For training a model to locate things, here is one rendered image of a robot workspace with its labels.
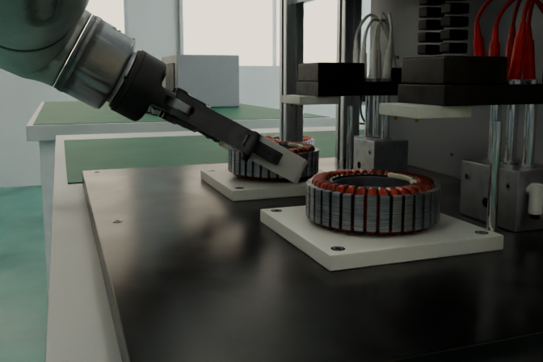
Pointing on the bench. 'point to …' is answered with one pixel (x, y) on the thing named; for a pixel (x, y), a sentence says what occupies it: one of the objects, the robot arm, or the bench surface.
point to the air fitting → (535, 199)
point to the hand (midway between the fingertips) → (271, 158)
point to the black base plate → (296, 282)
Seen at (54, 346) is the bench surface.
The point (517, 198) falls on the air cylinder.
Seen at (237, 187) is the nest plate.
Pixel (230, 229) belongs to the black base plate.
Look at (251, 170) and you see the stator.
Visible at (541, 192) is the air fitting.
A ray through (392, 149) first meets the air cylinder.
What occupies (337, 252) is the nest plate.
